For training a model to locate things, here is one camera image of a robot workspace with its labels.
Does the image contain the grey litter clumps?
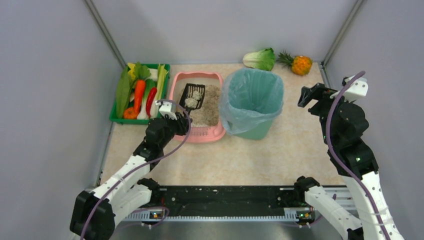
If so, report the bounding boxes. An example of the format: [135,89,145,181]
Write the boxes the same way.
[184,90,203,109]

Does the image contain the black litter scoop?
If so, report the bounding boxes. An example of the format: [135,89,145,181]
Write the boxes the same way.
[179,83,206,114]

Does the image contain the green trash bin with bag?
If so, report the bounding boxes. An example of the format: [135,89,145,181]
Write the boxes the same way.
[218,68,285,140]

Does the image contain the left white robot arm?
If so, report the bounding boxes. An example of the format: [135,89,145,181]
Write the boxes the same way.
[69,112,191,240]

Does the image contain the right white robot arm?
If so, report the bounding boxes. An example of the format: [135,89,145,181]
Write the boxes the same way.
[294,80,403,240]

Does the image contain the toy pineapple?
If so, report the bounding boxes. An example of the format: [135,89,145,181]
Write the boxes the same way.
[277,51,313,76]

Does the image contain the toy red chili pepper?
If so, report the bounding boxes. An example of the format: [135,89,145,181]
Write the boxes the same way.
[146,87,158,119]

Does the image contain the toy white scallion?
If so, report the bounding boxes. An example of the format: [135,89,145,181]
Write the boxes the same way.
[137,79,156,120]

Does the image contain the toy orange tomato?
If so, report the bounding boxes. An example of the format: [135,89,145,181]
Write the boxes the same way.
[123,107,139,120]

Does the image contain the toy bok choy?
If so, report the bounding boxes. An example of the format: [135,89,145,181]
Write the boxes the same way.
[242,48,276,71]

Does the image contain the toy carrot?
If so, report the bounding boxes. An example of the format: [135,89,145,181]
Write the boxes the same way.
[133,79,146,114]

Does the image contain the toy celery stalk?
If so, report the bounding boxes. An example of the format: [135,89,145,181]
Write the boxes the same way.
[150,64,168,118]

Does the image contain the toy green leaf vegetable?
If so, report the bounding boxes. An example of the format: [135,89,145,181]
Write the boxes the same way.
[115,67,133,119]

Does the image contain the toy yellow corn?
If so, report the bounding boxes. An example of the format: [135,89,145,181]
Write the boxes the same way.
[127,62,136,81]

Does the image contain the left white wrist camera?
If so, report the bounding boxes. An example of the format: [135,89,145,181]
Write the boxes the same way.
[155,99,177,120]

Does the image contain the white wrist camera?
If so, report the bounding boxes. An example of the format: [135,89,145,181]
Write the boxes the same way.
[343,77,369,103]
[155,99,177,120]

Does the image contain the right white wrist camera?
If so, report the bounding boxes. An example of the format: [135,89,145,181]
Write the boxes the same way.
[343,77,369,103]

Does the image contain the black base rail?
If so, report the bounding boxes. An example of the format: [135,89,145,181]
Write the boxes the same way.
[142,185,314,219]

